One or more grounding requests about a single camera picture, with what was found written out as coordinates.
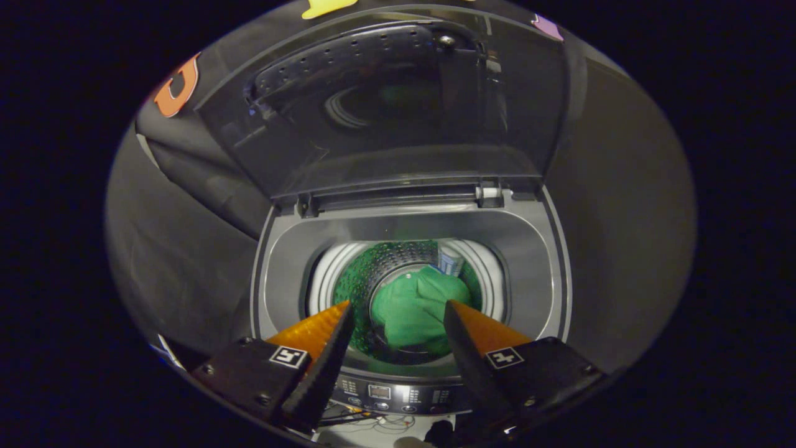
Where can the green polo shirt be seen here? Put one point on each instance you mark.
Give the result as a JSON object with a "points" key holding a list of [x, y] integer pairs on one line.
{"points": [[410, 305]]}

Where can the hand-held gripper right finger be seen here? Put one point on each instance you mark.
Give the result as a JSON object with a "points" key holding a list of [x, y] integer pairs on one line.
{"points": [[469, 367]]}

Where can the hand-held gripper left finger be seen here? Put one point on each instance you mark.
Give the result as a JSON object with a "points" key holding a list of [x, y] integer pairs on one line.
{"points": [[323, 373]]}

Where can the dark washing machine lid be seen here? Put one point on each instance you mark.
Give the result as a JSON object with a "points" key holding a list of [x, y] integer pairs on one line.
{"points": [[398, 143]]}

